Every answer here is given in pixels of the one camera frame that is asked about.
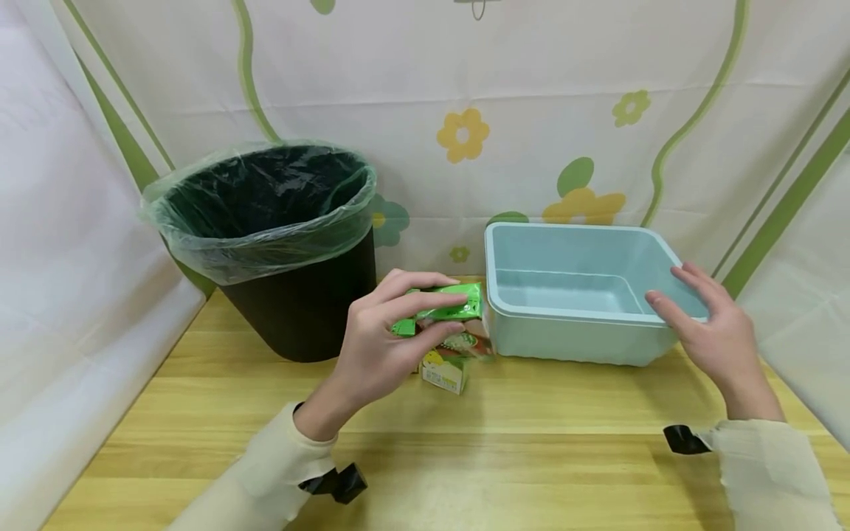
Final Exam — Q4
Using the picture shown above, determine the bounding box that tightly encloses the person's right forearm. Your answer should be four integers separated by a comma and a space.
708, 410, 846, 531

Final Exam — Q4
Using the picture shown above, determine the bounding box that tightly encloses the red and white snack packet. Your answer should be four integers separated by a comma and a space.
430, 320, 497, 364

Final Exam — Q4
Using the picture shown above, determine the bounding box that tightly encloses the light blue plastic basin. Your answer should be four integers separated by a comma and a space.
483, 221, 711, 367

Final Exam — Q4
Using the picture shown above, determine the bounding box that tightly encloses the black trash bin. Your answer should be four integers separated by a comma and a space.
162, 145, 379, 364

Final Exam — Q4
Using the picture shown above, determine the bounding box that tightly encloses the person's right hand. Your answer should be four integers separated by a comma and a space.
644, 261, 786, 423

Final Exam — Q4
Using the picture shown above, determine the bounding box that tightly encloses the small yellow white carton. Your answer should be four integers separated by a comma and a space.
418, 350, 470, 396

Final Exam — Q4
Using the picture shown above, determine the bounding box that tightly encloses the person's left forearm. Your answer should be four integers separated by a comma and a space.
167, 401, 341, 531

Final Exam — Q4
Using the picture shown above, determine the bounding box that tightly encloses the black wrist band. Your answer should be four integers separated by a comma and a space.
662, 425, 713, 456
293, 402, 368, 506

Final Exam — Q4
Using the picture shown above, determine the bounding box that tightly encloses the green snack packet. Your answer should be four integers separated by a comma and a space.
391, 283, 485, 339

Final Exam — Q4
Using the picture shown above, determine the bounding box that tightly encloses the clear plastic bin liner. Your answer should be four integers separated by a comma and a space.
138, 139, 379, 287

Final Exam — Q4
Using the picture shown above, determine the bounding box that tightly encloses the person's left hand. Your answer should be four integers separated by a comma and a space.
294, 269, 467, 444

